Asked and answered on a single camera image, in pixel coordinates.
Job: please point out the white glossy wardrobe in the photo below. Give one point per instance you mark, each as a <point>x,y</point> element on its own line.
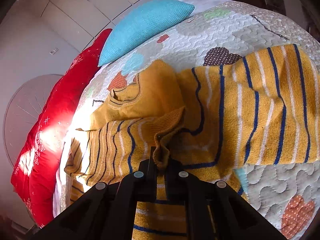
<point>80,21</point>

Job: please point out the white round headboard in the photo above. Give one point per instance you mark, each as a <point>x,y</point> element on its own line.
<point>23,111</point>

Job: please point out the white wall socket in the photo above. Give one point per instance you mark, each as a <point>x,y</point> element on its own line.
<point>54,51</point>

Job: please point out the red floral duvet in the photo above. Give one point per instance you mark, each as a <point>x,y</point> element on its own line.
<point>34,174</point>

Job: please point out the patchwork heart quilt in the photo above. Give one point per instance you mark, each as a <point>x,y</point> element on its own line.
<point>287,195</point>

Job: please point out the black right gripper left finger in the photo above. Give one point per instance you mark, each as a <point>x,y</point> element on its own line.
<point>105,211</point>

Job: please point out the turquoise knit pillow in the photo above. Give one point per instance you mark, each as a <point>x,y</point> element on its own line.
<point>141,24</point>

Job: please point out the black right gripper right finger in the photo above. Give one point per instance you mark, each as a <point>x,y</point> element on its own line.
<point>214,210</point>

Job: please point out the white bed sheet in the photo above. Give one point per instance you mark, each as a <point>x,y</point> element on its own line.
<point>203,5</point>

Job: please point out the yellow striped knit sweater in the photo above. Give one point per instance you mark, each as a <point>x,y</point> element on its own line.
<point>260,109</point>

